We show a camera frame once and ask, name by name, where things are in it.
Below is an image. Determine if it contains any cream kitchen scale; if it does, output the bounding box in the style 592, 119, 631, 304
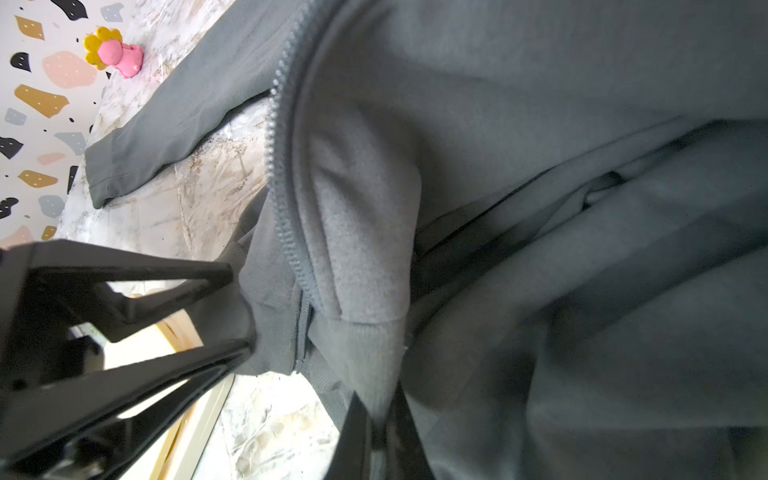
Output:
71, 311, 236, 480

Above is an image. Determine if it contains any pink yellow flower toy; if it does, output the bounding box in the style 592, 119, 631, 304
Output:
83, 27, 144, 79

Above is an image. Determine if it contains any grey zip-up jacket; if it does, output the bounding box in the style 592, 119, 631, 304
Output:
85, 1, 767, 479

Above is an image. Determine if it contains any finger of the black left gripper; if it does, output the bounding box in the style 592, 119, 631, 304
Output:
1, 240, 233, 384
1, 340, 251, 479

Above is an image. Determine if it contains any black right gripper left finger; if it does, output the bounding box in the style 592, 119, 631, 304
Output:
324, 394, 372, 480

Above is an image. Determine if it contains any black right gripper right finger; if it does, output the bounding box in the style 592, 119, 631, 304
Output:
385, 384, 435, 480

